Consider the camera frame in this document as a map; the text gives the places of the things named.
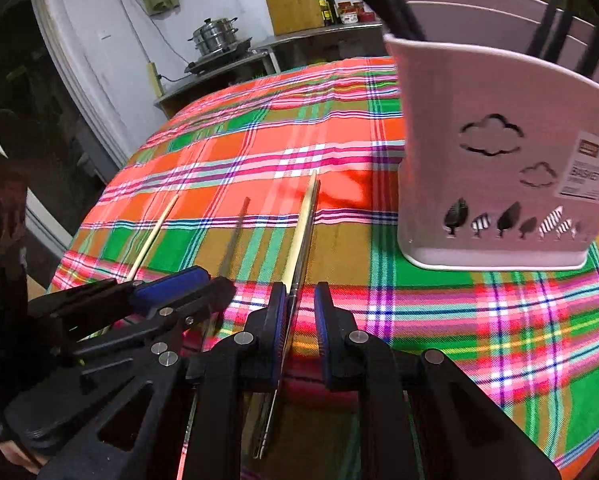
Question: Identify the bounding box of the black power strip cable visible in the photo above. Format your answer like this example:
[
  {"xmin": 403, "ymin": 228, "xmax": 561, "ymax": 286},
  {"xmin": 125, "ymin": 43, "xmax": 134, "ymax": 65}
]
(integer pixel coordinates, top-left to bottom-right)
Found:
[{"xmin": 160, "ymin": 62, "xmax": 191, "ymax": 83}]

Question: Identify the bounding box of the light bamboo chopstick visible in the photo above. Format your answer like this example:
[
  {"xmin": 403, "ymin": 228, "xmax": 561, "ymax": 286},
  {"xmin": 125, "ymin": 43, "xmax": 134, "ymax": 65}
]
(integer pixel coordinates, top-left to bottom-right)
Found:
[{"xmin": 127, "ymin": 194, "xmax": 180, "ymax": 282}]

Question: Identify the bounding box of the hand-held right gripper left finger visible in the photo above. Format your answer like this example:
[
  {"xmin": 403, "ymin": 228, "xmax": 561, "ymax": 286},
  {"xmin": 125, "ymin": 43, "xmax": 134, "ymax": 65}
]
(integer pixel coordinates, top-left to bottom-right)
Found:
[{"xmin": 182, "ymin": 281, "xmax": 288, "ymax": 480}]

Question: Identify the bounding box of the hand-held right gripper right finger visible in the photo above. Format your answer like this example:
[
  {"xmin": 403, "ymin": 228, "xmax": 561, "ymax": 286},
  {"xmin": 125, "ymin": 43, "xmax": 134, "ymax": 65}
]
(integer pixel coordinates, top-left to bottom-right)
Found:
[{"xmin": 313, "ymin": 281, "xmax": 563, "ymax": 480}]

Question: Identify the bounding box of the person's left hand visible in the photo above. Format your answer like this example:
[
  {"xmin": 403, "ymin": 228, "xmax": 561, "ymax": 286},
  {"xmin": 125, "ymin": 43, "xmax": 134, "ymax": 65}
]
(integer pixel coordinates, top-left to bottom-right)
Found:
[{"xmin": 0, "ymin": 440, "xmax": 46, "ymax": 475}]

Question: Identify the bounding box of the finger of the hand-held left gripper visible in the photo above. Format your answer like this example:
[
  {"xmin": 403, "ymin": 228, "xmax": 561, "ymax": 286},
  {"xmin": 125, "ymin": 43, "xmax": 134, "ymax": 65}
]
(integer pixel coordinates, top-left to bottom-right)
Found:
[
  {"xmin": 74, "ymin": 276, "xmax": 236, "ymax": 362},
  {"xmin": 27, "ymin": 266, "xmax": 211, "ymax": 341}
]

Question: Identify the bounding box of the wooden cutting board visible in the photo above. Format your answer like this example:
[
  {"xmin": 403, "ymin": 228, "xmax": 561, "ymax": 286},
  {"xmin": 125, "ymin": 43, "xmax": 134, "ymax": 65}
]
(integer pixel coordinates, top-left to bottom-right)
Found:
[{"xmin": 261, "ymin": 0, "xmax": 325, "ymax": 36}]

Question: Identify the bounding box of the dark brown chopstick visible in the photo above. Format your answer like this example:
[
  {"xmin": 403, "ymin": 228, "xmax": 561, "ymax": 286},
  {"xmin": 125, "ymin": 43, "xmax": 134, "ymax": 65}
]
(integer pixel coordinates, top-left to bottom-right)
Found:
[{"xmin": 577, "ymin": 22, "xmax": 599, "ymax": 78}]

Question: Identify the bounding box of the low steel cabinet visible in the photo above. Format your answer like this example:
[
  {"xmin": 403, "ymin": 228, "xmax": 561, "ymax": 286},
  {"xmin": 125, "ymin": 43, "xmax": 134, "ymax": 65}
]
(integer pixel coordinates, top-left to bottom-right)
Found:
[{"xmin": 154, "ymin": 52, "xmax": 270, "ymax": 118}]

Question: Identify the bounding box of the plaid tablecloth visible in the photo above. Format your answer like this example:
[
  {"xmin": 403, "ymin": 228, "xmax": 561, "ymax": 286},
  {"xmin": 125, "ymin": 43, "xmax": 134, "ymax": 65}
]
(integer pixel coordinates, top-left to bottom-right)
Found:
[{"xmin": 47, "ymin": 55, "xmax": 599, "ymax": 480}]

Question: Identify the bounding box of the black stove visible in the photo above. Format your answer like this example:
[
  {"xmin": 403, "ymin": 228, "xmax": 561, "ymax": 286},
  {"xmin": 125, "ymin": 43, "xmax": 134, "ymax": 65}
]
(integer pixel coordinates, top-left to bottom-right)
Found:
[{"xmin": 184, "ymin": 37, "xmax": 255, "ymax": 76}]

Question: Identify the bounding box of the wooden and metal chopstick pair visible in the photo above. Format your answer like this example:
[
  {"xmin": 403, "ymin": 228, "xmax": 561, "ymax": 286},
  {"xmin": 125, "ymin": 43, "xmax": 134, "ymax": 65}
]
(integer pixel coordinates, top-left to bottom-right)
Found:
[{"xmin": 252, "ymin": 171, "xmax": 320, "ymax": 460}]

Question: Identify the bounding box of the stainless steel steamer pot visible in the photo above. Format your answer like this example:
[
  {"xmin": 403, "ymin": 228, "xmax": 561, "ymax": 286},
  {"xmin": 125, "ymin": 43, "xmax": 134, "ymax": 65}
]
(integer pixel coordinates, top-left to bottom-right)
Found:
[{"xmin": 188, "ymin": 16, "xmax": 239, "ymax": 56}]

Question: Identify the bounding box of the beige power strip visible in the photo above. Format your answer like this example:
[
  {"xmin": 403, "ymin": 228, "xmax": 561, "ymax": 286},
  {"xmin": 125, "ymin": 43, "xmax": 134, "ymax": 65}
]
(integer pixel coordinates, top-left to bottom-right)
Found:
[{"xmin": 147, "ymin": 62, "xmax": 163, "ymax": 99}]

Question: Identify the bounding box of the pink utensil basket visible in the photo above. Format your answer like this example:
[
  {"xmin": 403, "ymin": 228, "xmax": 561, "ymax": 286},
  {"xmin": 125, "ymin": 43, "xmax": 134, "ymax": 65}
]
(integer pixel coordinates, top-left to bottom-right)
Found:
[{"xmin": 383, "ymin": 0, "xmax": 599, "ymax": 272}]

